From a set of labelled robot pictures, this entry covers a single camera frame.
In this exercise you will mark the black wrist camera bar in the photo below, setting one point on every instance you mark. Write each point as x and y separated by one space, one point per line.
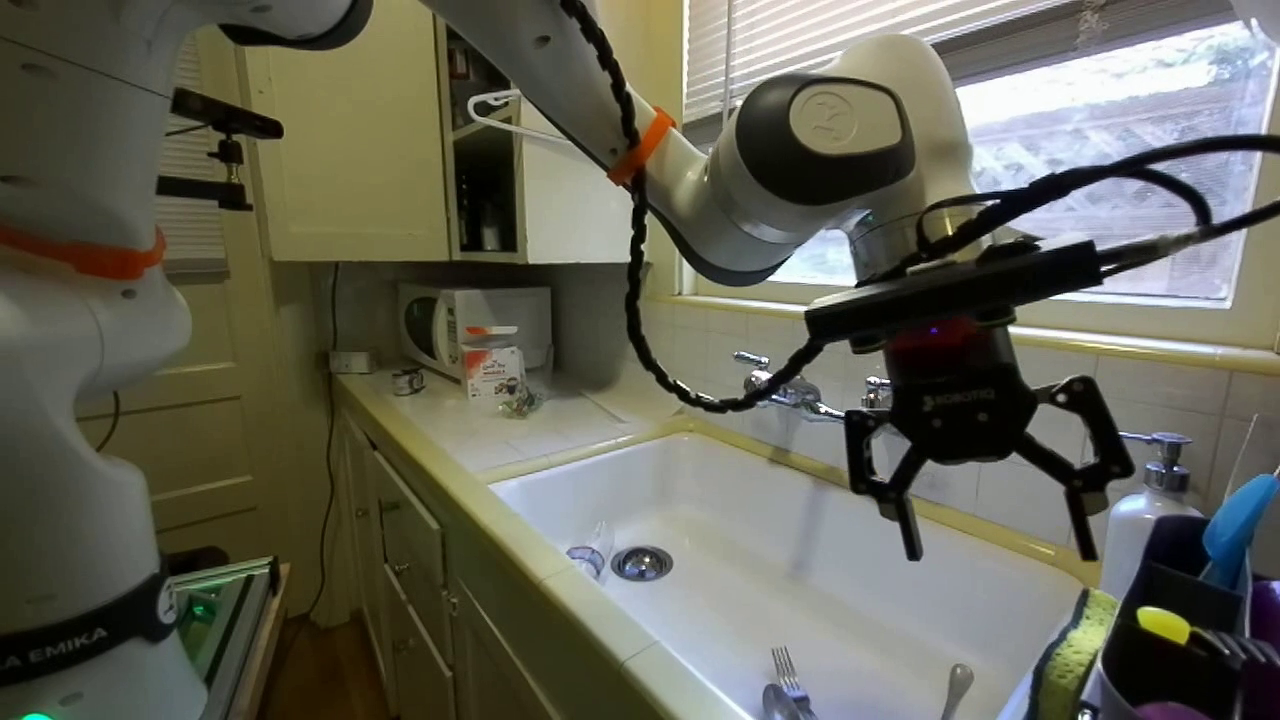
990 287

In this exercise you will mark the white kitchen sink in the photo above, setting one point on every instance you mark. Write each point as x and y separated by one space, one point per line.
769 556

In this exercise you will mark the white soap pump bottle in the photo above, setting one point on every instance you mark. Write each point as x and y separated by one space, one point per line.
1134 519

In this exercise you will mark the white window blinds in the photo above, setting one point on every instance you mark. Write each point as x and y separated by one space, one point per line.
731 47

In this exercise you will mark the blue utensil in rack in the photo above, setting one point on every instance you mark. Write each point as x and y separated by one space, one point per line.
1232 528

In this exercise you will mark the yellow green sponge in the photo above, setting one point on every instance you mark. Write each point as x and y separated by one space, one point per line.
1071 656

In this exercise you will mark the silver spoon in sink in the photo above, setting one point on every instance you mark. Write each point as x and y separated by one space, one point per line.
956 685

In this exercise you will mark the black dish rack caddy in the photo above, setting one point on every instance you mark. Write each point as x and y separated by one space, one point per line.
1143 668

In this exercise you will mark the metal sink drain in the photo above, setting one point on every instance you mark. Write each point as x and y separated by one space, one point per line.
642 562

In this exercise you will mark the white upper cabinet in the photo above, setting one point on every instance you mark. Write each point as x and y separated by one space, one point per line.
407 145

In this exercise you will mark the silver utensil in sink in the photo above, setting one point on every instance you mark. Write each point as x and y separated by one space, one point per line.
786 697

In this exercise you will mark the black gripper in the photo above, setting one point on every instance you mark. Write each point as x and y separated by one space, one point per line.
962 397

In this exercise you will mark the yellow handled brush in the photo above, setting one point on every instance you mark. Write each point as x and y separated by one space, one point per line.
1237 650

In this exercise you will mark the chrome wall faucet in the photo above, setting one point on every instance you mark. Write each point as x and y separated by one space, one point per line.
802 394

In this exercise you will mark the lower cabinet drawers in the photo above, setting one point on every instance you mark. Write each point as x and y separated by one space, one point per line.
436 650

